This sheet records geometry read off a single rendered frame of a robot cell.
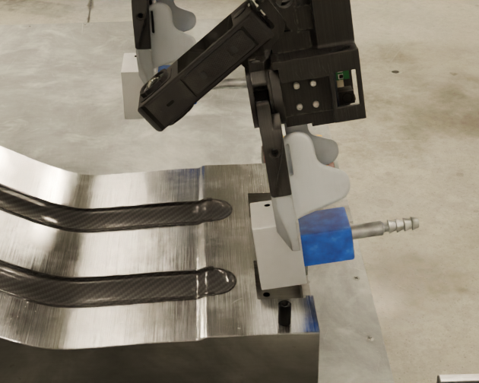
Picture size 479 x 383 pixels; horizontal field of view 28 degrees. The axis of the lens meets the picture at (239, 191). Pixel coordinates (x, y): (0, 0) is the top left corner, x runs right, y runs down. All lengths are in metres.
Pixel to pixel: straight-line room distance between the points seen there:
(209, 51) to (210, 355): 0.23
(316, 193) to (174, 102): 0.12
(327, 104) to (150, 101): 0.13
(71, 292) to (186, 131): 0.44
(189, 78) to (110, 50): 0.76
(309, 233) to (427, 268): 1.61
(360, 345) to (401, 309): 1.34
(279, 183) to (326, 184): 0.04
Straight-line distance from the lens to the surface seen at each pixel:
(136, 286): 0.80
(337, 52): 0.67
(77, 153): 1.16
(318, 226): 0.75
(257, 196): 0.89
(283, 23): 0.68
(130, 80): 0.98
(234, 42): 0.68
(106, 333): 0.75
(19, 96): 1.33
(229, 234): 0.83
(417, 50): 3.50
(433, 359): 2.08
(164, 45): 0.95
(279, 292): 0.81
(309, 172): 0.70
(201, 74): 0.69
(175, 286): 0.79
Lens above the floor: 1.36
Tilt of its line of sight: 31 degrees down
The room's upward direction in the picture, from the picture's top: 1 degrees counter-clockwise
